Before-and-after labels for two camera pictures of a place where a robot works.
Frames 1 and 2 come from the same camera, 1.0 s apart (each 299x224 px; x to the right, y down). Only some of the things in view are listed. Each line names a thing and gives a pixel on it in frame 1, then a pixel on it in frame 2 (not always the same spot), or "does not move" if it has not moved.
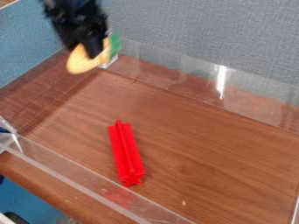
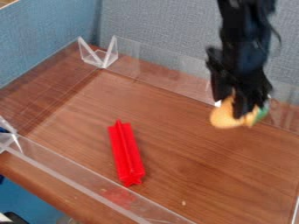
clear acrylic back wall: x=255 y=95 does not move
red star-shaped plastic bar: x=127 y=152 does not move
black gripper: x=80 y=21 to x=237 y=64
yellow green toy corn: x=79 y=64 to x=223 y=116
